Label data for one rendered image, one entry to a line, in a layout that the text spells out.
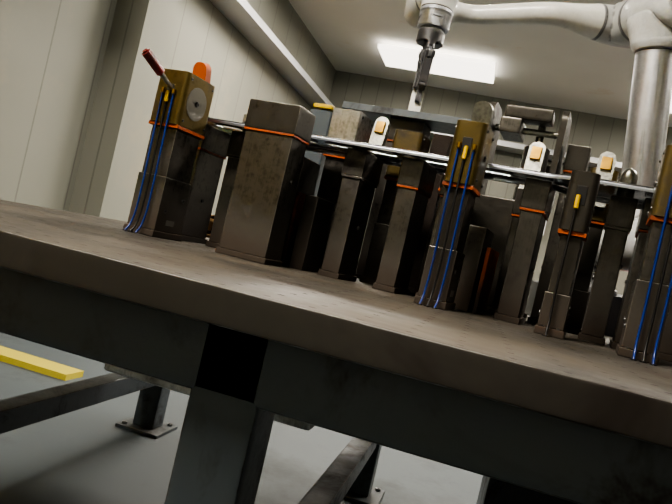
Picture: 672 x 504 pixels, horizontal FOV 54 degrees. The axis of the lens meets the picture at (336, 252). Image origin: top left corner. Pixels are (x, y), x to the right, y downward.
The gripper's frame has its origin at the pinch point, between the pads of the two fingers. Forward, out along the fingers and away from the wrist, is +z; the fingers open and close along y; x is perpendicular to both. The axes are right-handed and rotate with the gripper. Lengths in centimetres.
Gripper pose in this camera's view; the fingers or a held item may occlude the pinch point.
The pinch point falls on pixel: (415, 103)
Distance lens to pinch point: 186.9
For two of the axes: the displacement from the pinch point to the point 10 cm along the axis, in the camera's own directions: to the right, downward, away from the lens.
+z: -2.2, 9.7, 0.0
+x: 9.7, 2.2, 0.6
